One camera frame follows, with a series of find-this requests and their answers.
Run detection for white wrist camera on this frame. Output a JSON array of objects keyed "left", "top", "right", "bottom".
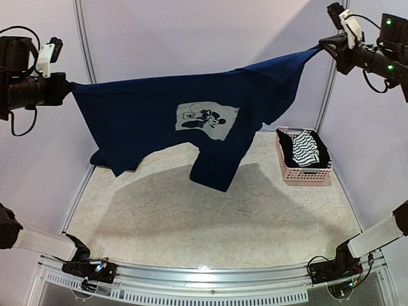
[
  {"left": 34, "top": 37, "right": 63, "bottom": 78},
  {"left": 327, "top": 2, "right": 364, "bottom": 49}
]

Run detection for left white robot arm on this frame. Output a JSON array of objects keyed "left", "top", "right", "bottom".
[{"left": 1, "top": 36, "right": 95, "bottom": 277}]

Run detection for aluminium front rail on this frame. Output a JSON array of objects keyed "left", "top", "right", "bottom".
[{"left": 27, "top": 251, "right": 400, "bottom": 305}]

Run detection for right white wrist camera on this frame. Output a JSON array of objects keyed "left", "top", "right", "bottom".
[{"left": 327, "top": 2, "right": 364, "bottom": 49}]

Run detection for right aluminium frame post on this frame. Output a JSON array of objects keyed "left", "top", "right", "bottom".
[{"left": 314, "top": 0, "right": 351, "bottom": 135}]

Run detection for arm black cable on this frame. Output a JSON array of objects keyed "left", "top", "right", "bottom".
[
  {"left": 0, "top": 25, "right": 42, "bottom": 137},
  {"left": 349, "top": 12, "right": 396, "bottom": 94}
]

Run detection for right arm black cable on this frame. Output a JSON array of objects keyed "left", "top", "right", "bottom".
[{"left": 349, "top": 12, "right": 396, "bottom": 94}]

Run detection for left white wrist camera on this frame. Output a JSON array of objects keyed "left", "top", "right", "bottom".
[{"left": 34, "top": 37, "right": 63, "bottom": 78}]

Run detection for black white striped garment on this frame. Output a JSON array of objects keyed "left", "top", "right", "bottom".
[{"left": 292, "top": 130, "right": 320, "bottom": 168}]

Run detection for black garment in basket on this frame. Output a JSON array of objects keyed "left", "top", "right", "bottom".
[{"left": 276, "top": 129, "right": 331, "bottom": 168}]

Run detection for blue garment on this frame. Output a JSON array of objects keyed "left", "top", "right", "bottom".
[{"left": 73, "top": 46, "right": 320, "bottom": 192}]

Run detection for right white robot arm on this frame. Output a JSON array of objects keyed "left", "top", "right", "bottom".
[{"left": 319, "top": 3, "right": 407, "bottom": 278}]

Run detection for aluminium frame post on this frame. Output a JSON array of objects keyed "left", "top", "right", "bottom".
[
  {"left": 73, "top": 0, "right": 97, "bottom": 84},
  {"left": 314, "top": 0, "right": 351, "bottom": 135}
]

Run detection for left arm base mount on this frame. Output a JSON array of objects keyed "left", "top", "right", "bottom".
[{"left": 62, "top": 249, "right": 119, "bottom": 284}]

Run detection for left aluminium frame post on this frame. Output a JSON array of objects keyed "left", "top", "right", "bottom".
[{"left": 73, "top": 0, "right": 97, "bottom": 84}]

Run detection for dark blue denim jeans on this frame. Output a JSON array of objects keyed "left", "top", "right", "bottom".
[{"left": 90, "top": 150, "right": 142, "bottom": 171}]

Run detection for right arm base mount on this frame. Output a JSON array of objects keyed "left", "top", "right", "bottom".
[{"left": 306, "top": 251, "right": 374, "bottom": 300}]

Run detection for pink plastic laundry basket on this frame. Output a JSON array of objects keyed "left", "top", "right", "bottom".
[{"left": 275, "top": 126, "right": 332, "bottom": 186}]

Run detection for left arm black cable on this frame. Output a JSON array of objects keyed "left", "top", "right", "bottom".
[{"left": 0, "top": 25, "right": 42, "bottom": 137}]

